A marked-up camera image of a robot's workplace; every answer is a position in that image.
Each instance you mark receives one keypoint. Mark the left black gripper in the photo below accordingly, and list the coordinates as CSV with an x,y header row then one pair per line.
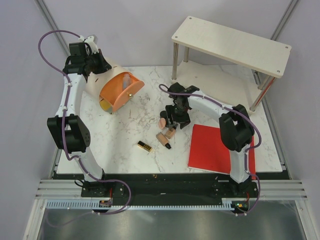
x,y
104,66

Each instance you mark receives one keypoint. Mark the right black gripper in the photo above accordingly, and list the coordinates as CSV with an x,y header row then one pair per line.
x,y
184,121

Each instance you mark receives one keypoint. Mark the pink makeup sponge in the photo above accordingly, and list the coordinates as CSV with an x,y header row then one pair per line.
x,y
162,123

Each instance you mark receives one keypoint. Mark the beige foundation bottle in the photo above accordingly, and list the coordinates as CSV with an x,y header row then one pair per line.
x,y
163,140

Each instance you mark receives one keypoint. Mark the orange top drawer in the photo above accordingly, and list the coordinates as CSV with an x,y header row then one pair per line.
x,y
124,95

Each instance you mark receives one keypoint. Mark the clear frosted bottle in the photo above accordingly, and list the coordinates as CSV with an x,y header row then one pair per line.
x,y
126,81

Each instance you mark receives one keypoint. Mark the yellow drawer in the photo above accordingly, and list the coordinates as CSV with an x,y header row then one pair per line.
x,y
105,105

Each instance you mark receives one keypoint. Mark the cream drawer organizer shell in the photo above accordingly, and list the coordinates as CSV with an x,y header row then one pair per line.
x,y
104,85

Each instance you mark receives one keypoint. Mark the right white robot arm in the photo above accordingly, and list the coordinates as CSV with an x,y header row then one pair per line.
x,y
236,130

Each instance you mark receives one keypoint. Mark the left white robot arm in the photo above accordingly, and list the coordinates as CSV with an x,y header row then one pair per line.
x,y
69,132

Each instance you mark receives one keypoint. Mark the black round jar upper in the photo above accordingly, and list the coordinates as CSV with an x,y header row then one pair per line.
x,y
163,114

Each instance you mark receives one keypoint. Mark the gold black lipstick box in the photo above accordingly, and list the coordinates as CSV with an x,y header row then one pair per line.
x,y
144,146

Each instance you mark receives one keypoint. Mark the red notebook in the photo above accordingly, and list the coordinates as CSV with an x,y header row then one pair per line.
x,y
207,151

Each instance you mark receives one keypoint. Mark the cream two-tier shelf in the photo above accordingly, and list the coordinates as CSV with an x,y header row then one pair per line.
x,y
255,53

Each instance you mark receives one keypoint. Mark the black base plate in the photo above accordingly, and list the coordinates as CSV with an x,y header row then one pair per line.
x,y
213,185

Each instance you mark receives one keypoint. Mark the white slotted cable duct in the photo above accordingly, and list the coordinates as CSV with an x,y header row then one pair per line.
x,y
101,205

